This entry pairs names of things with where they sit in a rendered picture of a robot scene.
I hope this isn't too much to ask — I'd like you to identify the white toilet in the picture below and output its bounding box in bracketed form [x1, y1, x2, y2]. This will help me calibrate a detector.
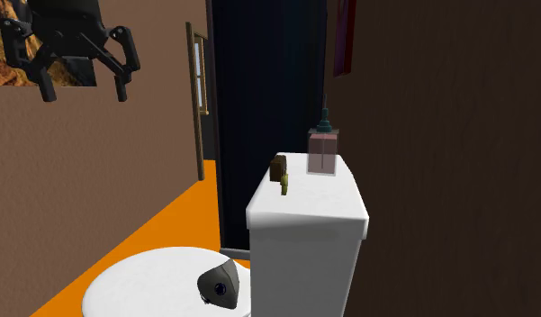
[81, 150, 370, 317]

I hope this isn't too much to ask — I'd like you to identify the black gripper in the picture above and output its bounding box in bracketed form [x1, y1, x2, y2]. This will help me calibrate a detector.
[0, 0, 142, 104]

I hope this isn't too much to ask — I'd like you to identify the brown wooden window frame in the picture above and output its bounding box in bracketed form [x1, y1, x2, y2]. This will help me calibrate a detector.
[185, 21, 210, 183]

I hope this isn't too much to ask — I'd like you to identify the brown and green small object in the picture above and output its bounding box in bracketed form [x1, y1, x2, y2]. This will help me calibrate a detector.
[269, 153, 291, 197]

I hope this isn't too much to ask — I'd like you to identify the pink soap dispenser bottle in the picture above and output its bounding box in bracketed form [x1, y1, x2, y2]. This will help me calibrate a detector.
[306, 94, 340, 177]

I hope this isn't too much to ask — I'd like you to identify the orange rock wall picture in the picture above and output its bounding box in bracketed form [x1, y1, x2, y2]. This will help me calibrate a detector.
[0, 0, 98, 88]

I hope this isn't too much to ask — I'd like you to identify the red and purple wall picture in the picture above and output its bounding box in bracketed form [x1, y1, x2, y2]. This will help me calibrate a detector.
[332, 0, 358, 79]

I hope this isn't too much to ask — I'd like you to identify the dark blue shower curtain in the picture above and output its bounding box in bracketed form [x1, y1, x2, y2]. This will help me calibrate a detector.
[205, 0, 329, 261]

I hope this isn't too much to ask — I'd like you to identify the grey rounded device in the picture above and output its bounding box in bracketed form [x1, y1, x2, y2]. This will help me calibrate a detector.
[196, 258, 242, 311]

